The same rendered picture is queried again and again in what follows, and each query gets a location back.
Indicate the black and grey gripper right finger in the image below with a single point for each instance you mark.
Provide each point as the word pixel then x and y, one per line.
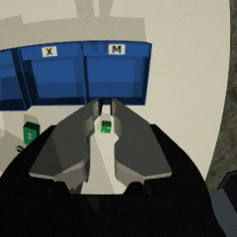
pixel 145 153

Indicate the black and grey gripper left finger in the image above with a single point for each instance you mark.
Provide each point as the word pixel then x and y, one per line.
pixel 60 153

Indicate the green 9v battery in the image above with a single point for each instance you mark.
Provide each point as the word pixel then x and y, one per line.
pixel 31 132

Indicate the green die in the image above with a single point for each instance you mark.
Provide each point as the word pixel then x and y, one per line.
pixel 106 126

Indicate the blue rack of bins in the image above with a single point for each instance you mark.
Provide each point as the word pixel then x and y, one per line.
pixel 120 73

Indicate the grey hex nut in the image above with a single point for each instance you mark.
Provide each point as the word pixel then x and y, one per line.
pixel 19 148

